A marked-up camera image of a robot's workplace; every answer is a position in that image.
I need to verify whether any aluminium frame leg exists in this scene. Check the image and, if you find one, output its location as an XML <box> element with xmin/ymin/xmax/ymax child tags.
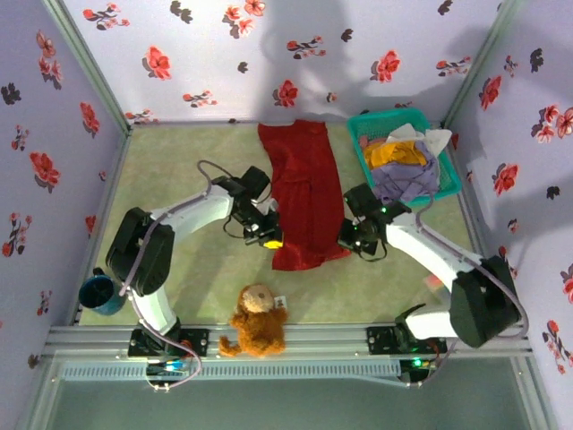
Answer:
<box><xmin>15</xmin><ymin>356</ymin><xmax>66</xmax><ymax>430</ymax></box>
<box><xmin>509</xmin><ymin>356</ymin><xmax>559</xmax><ymax>430</ymax></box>

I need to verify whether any pink garment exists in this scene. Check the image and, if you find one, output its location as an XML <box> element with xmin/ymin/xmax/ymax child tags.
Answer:
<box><xmin>357</xmin><ymin>133</ymin><xmax>386</xmax><ymax>150</ymax></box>

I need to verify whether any green table mat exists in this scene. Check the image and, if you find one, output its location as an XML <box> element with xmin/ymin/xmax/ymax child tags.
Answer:
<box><xmin>79</xmin><ymin>123</ymin><xmax>493</xmax><ymax>324</ymax></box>

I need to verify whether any yellow t-shirt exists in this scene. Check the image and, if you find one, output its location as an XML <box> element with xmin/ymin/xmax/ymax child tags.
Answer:
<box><xmin>361</xmin><ymin>141</ymin><xmax>426</xmax><ymax>171</ymax></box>

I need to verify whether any brown plush monkey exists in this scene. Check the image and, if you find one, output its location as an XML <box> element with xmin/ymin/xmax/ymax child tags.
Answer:
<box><xmin>218</xmin><ymin>283</ymin><xmax>290</xmax><ymax>358</ymax></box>

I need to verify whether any white slotted cable duct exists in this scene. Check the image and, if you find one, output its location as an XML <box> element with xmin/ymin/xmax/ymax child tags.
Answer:
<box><xmin>60</xmin><ymin>360</ymin><xmax>402</xmax><ymax>382</ymax></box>

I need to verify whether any pack of coloured markers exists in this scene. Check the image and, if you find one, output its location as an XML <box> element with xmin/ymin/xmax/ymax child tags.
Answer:
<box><xmin>423</xmin><ymin>273</ymin><xmax>453</xmax><ymax>305</ymax></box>

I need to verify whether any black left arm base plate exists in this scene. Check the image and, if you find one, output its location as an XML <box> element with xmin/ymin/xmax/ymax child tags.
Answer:
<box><xmin>128</xmin><ymin>328</ymin><xmax>210</xmax><ymax>358</ymax></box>

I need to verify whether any ribbed aluminium frame beam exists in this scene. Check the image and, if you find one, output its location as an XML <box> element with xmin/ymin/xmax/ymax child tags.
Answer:
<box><xmin>42</xmin><ymin>321</ymin><xmax>536</xmax><ymax>359</ymax></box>

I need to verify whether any red t-shirt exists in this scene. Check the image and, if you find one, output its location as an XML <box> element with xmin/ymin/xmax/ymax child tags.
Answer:
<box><xmin>257</xmin><ymin>118</ymin><xmax>353</xmax><ymax>272</ymax></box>

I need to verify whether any white t-shirt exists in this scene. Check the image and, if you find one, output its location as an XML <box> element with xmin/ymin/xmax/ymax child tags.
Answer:
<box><xmin>385</xmin><ymin>123</ymin><xmax>453</xmax><ymax>157</ymax></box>

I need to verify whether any grey left arm cable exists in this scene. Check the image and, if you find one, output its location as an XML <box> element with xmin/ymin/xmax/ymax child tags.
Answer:
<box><xmin>119</xmin><ymin>159</ymin><xmax>232</xmax><ymax>391</ymax></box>

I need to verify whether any teal plastic basket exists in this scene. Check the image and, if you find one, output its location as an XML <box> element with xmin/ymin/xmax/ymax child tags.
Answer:
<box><xmin>346</xmin><ymin>108</ymin><xmax>462</xmax><ymax>208</ymax></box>

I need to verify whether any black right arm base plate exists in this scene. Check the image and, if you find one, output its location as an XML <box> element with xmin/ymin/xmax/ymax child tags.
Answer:
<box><xmin>365</xmin><ymin>325</ymin><xmax>448</xmax><ymax>355</ymax></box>

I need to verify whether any aluminium corner post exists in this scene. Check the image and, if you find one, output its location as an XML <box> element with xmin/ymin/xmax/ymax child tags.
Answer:
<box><xmin>42</xmin><ymin>0</ymin><xmax>133</xmax><ymax>132</ymax></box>
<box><xmin>440</xmin><ymin>0</ymin><xmax>526</xmax><ymax>131</ymax></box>

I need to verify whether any purple t-shirt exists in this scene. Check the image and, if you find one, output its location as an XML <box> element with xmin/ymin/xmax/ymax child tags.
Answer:
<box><xmin>367</xmin><ymin>141</ymin><xmax>442</xmax><ymax>203</ymax></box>

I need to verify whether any blue mug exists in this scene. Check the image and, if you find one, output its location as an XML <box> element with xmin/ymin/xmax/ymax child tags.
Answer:
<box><xmin>78</xmin><ymin>267</ymin><xmax>127</xmax><ymax>317</ymax></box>

